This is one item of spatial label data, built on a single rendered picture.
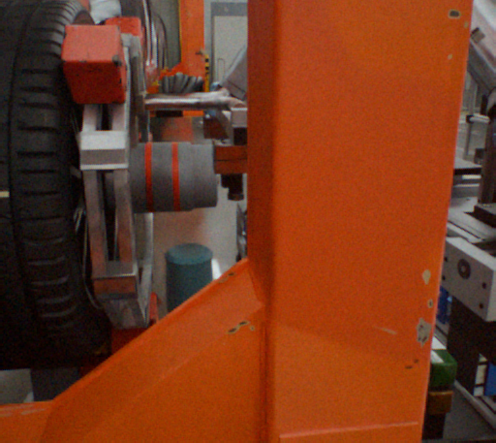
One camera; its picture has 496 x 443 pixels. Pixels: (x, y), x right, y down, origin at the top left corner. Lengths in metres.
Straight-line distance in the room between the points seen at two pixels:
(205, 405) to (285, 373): 0.09
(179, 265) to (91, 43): 0.40
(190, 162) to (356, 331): 0.55
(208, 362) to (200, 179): 0.50
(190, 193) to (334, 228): 0.54
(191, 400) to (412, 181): 0.29
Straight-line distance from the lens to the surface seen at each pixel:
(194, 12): 4.59
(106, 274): 0.78
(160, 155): 0.94
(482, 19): 0.86
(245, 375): 0.50
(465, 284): 0.91
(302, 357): 0.48
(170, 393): 0.51
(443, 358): 0.81
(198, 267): 0.89
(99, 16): 3.56
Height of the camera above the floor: 1.09
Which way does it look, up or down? 16 degrees down
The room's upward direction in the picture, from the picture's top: straight up
